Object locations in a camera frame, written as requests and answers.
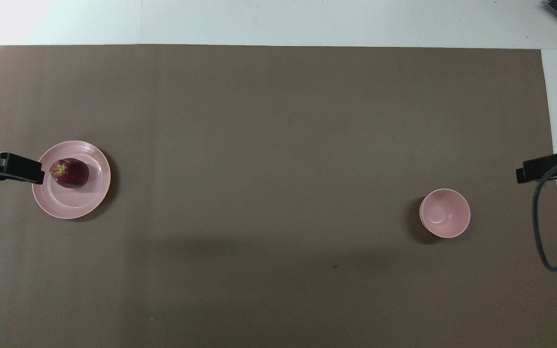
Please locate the brown paper table mat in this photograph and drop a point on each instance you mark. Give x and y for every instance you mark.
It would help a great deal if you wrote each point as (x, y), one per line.
(269, 145)

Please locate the dark red apple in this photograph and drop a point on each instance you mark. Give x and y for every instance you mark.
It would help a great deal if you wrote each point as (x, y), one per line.
(70, 173)

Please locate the pink bowl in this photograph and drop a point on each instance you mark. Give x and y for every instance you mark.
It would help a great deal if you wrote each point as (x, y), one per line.
(445, 212)

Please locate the pink plate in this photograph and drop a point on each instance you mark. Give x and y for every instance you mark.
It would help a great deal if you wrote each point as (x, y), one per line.
(73, 204)

